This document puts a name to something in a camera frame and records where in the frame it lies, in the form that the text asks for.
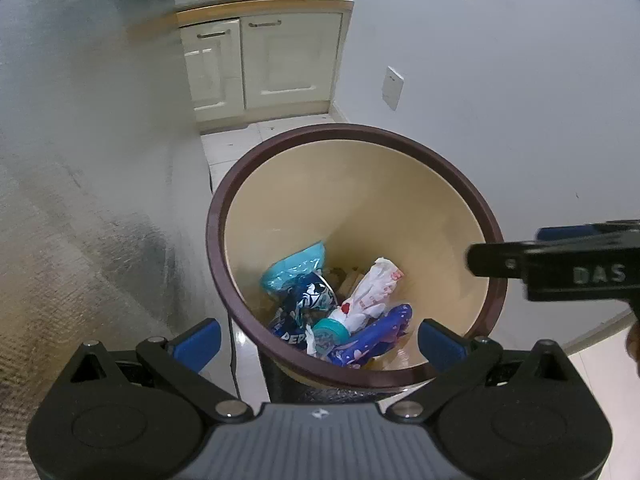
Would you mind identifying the crushed blue Pepsi can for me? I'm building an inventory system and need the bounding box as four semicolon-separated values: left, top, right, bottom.
268;271;337;350

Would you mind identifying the white red wrapper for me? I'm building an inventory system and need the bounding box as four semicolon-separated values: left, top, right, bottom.
326;258;404;335

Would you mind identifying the person's right hand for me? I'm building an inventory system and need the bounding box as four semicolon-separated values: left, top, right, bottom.
625;322;640;375

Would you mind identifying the teal snack wrapper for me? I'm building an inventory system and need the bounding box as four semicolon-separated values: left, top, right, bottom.
260;242;326;297

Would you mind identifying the purple floral snack bag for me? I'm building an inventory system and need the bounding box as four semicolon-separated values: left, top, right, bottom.
328;304;413;368

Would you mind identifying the teal plastic bottle cap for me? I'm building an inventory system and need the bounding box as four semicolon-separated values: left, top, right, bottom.
311;318;350;358

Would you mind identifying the beige bin maroon rim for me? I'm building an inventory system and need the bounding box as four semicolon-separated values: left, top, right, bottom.
206;124;506;392

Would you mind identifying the white wall socket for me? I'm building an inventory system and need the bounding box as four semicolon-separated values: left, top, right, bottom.
382;66;404;110

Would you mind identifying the cream floor cabinet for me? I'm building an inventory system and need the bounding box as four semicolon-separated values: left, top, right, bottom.
177;0;354;132

